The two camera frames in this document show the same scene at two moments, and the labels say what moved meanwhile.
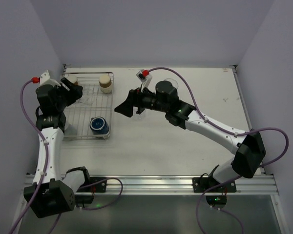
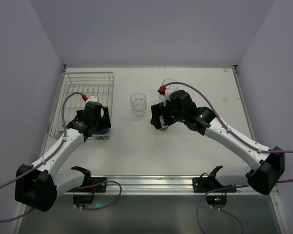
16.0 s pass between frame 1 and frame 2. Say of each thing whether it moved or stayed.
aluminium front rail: stayed
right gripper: moved
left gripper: moved
